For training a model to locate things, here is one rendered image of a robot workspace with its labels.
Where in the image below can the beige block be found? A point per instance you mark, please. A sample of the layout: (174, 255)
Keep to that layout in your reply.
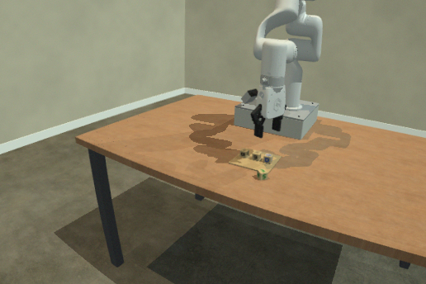
(256, 155)
(244, 153)
(262, 174)
(267, 158)

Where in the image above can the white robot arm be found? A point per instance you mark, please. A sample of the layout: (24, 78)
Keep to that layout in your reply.
(280, 57)

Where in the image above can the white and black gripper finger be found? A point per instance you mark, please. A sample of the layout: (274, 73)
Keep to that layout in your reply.
(276, 123)
(258, 129)

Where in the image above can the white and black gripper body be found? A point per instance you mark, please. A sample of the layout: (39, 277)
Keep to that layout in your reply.
(273, 100)

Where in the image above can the tan flat mat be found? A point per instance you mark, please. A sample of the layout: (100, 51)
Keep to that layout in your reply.
(253, 164)

